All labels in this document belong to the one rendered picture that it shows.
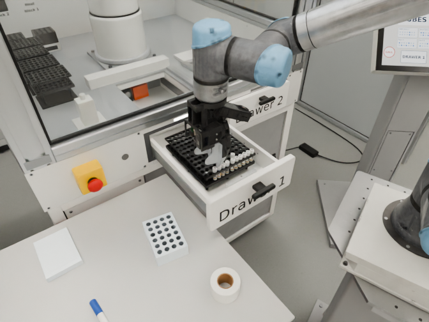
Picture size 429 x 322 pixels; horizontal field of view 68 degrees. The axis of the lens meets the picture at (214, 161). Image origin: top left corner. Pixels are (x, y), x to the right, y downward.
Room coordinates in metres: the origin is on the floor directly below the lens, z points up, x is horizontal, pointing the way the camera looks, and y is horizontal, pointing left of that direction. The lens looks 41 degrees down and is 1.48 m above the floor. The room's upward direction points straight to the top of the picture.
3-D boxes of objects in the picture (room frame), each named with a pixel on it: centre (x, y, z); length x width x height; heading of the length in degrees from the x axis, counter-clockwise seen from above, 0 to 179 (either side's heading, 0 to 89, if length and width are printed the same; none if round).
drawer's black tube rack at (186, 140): (0.74, 0.02, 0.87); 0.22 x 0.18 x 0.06; 36
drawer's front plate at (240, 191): (0.58, -0.10, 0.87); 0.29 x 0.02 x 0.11; 126
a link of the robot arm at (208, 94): (0.61, 0.01, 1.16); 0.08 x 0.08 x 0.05
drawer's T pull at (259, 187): (0.56, -0.12, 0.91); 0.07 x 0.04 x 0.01; 126
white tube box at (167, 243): (0.50, 0.13, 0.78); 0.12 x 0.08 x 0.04; 26
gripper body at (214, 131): (0.61, 0.01, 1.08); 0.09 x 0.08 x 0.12; 126
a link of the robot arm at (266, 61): (0.58, -0.09, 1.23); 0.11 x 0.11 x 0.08; 63
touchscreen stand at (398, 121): (1.22, -0.88, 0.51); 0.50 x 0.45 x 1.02; 174
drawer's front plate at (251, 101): (1.02, -0.17, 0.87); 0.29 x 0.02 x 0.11; 126
